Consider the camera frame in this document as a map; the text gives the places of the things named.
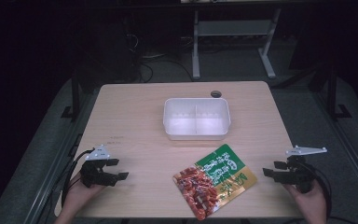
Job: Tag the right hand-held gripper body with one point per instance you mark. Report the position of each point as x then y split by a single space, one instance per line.
298 175

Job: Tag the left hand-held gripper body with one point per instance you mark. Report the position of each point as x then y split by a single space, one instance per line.
95 174

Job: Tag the green and red snack packet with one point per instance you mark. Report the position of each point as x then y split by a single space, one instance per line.
213 182

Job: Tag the white divided plastic container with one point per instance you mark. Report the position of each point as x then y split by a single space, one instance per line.
195 119

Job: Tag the person's left hand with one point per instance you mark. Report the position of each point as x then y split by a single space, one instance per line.
77 194

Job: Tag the person's right hand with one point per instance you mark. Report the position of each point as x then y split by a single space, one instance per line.
312 202

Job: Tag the black metal stand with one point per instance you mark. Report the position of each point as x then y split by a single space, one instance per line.
75 99
334 96

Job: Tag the white metal table frame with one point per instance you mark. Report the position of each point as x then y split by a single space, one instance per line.
233 28

